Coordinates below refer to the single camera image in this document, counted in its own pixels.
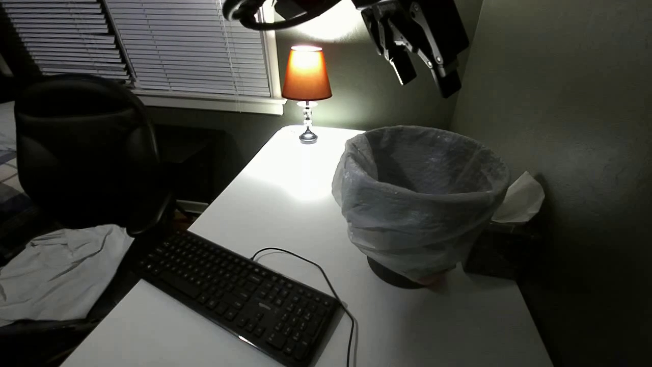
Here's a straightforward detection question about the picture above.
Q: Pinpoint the white paper tissue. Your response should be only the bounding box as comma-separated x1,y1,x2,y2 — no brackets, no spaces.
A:
492,171,545,225

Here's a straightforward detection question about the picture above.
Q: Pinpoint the black cable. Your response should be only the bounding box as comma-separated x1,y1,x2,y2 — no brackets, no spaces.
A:
251,247,357,367

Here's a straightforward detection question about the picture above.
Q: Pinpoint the black office chair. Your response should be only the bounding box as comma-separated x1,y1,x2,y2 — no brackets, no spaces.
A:
14,74,178,238

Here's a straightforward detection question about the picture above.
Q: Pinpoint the white crumpled cloth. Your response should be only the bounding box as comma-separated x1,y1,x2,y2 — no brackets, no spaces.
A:
0,224,134,327

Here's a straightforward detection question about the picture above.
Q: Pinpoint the table lamp with orange shade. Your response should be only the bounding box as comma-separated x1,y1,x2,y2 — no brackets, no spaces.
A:
281,45,333,145

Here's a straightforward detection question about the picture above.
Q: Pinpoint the black keyboard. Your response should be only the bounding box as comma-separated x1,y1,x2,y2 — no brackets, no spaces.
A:
135,229,343,367

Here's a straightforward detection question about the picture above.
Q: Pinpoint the black bucket with plastic liner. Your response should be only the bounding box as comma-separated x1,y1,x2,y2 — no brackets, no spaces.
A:
331,125,510,290

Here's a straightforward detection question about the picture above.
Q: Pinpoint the dark tissue box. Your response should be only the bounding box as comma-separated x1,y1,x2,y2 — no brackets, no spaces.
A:
463,218,538,280

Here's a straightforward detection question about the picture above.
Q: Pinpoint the window with white blinds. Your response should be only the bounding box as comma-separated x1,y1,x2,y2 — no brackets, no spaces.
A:
0,0,287,116

